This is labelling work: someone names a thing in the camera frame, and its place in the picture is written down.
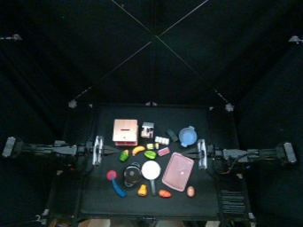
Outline salmon sushi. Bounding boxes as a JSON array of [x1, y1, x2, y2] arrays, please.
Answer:
[[156, 146, 172, 157]]

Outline dark green sushi block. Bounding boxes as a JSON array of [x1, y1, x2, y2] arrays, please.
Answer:
[[165, 128, 180, 143]]

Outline white sliceable sushi roll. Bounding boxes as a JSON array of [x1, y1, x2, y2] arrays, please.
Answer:
[[153, 136, 170, 146]]

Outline green and yellow toy corn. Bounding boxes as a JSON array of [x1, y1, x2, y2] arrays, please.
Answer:
[[118, 149, 130, 163]]

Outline light blue bowl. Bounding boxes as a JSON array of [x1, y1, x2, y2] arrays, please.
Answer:
[[177, 125, 198, 148]]

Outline pink plastic tray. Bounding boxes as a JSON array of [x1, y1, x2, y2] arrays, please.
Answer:
[[161, 152, 196, 192]]

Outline yellow toy banana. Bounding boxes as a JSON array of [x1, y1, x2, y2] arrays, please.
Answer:
[[130, 145, 146, 157]]

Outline black toy pot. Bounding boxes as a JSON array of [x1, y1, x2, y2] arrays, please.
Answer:
[[121, 161, 142, 188]]

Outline green toy fruit slice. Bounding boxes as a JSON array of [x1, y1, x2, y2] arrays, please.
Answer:
[[142, 150, 158, 160]]

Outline white toy knife block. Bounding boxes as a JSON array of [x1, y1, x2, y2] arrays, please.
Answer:
[[140, 121, 156, 139]]

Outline tan toy egg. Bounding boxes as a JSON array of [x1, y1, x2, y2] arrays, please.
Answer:
[[185, 185, 196, 198]]

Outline orange toy carrot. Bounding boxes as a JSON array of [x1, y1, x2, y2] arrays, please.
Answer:
[[157, 189, 172, 199]]

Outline white printed label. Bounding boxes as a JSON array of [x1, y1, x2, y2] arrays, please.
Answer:
[[220, 189, 246, 216]]

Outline pink spoon blue handle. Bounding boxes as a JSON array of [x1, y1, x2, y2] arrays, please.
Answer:
[[105, 169, 128, 199]]

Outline thin diagonal cord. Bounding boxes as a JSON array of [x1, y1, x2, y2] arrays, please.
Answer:
[[109, 0, 232, 105], [72, 0, 210, 101]]

